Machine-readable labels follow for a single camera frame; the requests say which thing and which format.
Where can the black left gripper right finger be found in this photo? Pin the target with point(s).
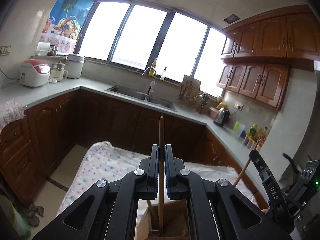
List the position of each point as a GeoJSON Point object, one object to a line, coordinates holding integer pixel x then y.
{"type": "Point", "coordinates": [216, 210]}

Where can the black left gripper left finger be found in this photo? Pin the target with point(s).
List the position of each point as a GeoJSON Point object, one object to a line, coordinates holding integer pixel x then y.
{"type": "Point", "coordinates": [107, 210]}

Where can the green lid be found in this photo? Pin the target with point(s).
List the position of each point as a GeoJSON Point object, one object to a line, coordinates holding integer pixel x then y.
{"type": "Point", "coordinates": [236, 126]}

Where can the white pink rice cooker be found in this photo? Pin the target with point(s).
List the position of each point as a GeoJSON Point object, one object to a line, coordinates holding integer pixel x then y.
{"type": "Point", "coordinates": [34, 73]}

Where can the black wok with lid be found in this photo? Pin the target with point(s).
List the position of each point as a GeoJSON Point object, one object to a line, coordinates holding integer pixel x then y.
{"type": "Point", "coordinates": [294, 173]}

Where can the white electric cooker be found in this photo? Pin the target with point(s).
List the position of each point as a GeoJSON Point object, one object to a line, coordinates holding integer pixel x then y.
{"type": "Point", "coordinates": [74, 65]}

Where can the stainless steel sink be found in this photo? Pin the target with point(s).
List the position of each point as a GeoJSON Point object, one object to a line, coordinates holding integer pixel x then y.
{"type": "Point", "coordinates": [142, 96]}

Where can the chrome sink faucet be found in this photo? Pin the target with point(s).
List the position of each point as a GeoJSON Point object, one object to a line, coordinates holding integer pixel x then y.
{"type": "Point", "coordinates": [152, 83]}

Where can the white floral tablecloth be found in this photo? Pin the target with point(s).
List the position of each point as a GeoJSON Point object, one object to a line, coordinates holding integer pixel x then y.
{"type": "Point", "coordinates": [104, 161]}

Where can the wooden knife rack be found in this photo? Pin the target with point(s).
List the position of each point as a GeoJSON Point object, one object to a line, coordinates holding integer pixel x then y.
{"type": "Point", "coordinates": [190, 88]}

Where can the steel electric kettle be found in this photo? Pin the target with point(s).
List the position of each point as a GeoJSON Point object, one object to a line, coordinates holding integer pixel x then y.
{"type": "Point", "coordinates": [222, 117]}

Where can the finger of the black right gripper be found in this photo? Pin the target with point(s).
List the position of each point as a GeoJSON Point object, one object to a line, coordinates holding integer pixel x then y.
{"type": "Point", "coordinates": [265, 177]}

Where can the fruit poster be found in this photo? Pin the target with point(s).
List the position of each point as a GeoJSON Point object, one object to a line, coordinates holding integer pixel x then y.
{"type": "Point", "coordinates": [65, 21]}

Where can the wooden utensil holder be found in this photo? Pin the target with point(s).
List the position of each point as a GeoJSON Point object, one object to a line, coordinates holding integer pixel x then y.
{"type": "Point", "coordinates": [175, 223]}

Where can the yellow dish soap bottle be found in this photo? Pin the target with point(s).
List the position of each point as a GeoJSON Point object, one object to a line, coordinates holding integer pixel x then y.
{"type": "Point", "coordinates": [152, 71]}

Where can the wooden chopstick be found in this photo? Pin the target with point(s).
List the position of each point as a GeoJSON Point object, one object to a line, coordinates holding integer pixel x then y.
{"type": "Point", "coordinates": [241, 173]}
{"type": "Point", "coordinates": [161, 174]}

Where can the upper wooden cabinets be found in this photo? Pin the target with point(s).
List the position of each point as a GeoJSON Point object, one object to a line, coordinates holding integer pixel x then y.
{"type": "Point", "coordinates": [259, 52]}

